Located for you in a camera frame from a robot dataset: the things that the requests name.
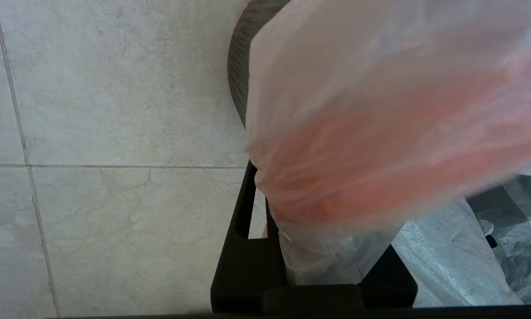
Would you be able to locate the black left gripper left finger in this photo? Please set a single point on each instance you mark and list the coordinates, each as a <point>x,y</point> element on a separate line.
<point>243,266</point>

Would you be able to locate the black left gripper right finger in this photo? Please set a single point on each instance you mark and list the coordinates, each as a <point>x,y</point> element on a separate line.
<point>389,279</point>

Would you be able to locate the white bag with red print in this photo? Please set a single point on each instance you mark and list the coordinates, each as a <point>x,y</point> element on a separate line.
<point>380,110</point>

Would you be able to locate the black round trash bin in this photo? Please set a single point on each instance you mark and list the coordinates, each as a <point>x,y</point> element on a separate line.
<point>238,66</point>

